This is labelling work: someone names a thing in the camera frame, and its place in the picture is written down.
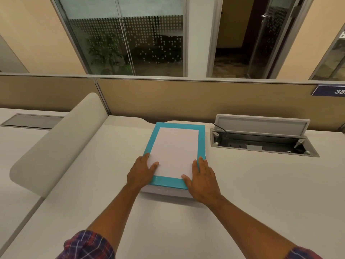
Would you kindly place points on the green potted plant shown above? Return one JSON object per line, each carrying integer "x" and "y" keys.
{"x": 107, "y": 55}

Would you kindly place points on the person's left forearm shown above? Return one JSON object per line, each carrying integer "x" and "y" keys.
{"x": 113, "y": 213}

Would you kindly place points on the person's left thumb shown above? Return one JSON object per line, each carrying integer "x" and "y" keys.
{"x": 153, "y": 168}

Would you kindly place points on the person's right middle finger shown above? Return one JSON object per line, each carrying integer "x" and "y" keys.
{"x": 202, "y": 164}

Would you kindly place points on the person's right thumb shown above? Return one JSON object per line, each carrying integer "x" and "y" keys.
{"x": 186, "y": 180}

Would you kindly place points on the wide tan cubicle partition panel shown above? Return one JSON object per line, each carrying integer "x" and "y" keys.
{"x": 202, "y": 99}

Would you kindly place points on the dark blue sign plate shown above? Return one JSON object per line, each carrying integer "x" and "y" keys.
{"x": 327, "y": 91}

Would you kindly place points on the dotted frosted glass window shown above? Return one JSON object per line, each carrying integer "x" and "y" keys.
{"x": 151, "y": 32}

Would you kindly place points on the glass window with grey frame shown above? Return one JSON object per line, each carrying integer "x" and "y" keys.
{"x": 333, "y": 61}

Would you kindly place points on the glass door with metal frame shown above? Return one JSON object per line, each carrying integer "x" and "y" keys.
{"x": 272, "y": 37}

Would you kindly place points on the person's right forearm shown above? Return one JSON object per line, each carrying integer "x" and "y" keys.
{"x": 256, "y": 229}

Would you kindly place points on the teal and white box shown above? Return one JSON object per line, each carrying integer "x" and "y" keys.
{"x": 175, "y": 151}

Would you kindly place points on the beige curved desk divider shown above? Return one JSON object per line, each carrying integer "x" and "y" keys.
{"x": 62, "y": 148}

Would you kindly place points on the plaid shirt sleeve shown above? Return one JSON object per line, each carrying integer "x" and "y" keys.
{"x": 86, "y": 246}
{"x": 303, "y": 254}

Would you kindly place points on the narrow tan cubicle partition panel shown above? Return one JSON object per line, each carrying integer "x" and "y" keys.
{"x": 45, "y": 91}

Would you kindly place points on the person's right hand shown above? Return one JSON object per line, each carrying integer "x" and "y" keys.
{"x": 203, "y": 186}

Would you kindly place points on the person's left hand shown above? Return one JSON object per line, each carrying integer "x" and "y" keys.
{"x": 138, "y": 175}

